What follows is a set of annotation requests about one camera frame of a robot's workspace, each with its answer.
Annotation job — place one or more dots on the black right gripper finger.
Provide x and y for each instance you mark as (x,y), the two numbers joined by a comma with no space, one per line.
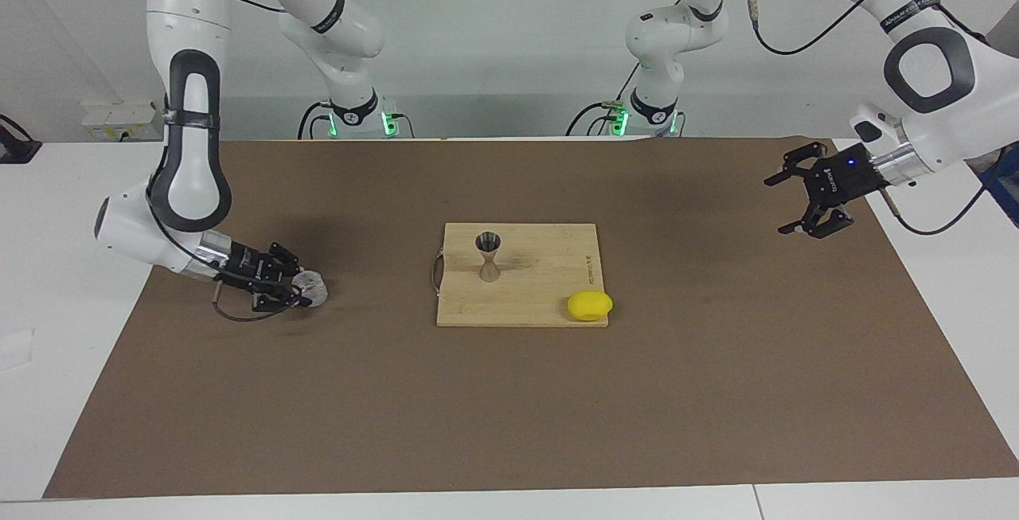
(279,301)
(285,259)

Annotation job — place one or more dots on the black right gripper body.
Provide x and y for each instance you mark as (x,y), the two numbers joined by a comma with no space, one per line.
(248,269)

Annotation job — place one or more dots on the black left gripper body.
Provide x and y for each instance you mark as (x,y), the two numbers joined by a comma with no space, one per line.
(848,176)

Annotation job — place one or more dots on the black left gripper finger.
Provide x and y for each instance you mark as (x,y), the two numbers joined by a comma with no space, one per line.
(800,160)
(828,219)

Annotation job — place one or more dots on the steel double jigger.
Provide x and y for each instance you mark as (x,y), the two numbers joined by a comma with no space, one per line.
(488,265)

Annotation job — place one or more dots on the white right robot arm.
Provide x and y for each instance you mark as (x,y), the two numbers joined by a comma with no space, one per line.
(191,154)

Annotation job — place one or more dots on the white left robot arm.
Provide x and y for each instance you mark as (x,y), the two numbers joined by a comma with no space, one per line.
(939,66)

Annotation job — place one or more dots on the blue crate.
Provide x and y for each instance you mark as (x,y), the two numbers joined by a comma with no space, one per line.
(1007,189)

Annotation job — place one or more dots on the white tape patch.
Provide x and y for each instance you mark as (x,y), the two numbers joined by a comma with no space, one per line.
(16,351)

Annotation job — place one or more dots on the yellow lemon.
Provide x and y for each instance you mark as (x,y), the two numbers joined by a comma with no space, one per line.
(589,306)

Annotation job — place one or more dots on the brown paper table mat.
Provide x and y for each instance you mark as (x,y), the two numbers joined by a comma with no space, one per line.
(509,408)

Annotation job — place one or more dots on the white wall power socket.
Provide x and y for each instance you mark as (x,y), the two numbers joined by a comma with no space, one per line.
(119,122)

